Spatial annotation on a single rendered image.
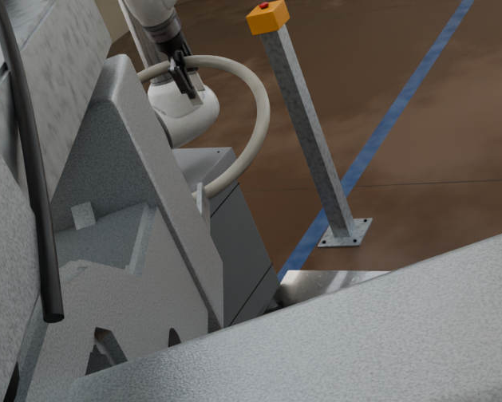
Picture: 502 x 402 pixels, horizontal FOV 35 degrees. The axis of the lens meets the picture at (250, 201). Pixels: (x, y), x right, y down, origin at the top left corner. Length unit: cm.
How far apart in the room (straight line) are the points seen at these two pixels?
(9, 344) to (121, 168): 59
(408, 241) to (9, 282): 292
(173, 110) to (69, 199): 138
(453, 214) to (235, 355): 292
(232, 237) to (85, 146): 156
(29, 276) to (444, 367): 30
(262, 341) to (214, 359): 4
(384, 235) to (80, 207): 247
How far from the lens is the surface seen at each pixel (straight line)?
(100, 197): 114
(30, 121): 72
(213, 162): 259
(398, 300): 62
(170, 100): 250
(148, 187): 113
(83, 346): 74
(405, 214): 360
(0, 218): 61
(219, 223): 257
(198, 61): 204
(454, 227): 343
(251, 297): 272
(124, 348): 84
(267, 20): 311
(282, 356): 61
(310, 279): 184
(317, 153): 335
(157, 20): 193
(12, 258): 60
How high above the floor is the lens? 189
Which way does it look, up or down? 27 degrees down
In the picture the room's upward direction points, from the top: 23 degrees counter-clockwise
